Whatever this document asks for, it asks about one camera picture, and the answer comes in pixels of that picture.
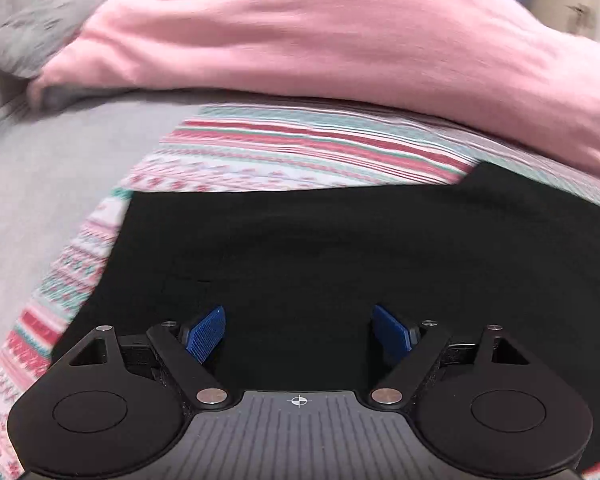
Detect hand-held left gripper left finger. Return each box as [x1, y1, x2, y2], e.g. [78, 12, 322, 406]
[66, 305, 230, 412]

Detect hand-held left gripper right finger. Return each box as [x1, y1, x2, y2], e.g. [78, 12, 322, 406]
[367, 304, 532, 409]

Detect black pants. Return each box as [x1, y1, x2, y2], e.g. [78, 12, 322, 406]
[52, 162, 600, 468]

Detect patterned striped blanket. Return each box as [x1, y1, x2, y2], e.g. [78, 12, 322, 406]
[0, 102, 600, 480]

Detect grey bed sheet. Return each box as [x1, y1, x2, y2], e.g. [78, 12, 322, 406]
[0, 75, 208, 376]

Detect pink duvet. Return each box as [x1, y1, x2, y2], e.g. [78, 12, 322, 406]
[27, 0, 600, 181]

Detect grey pillow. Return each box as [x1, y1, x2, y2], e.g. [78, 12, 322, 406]
[0, 0, 151, 81]

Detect door handle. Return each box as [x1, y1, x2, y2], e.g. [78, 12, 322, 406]
[569, 4, 595, 28]

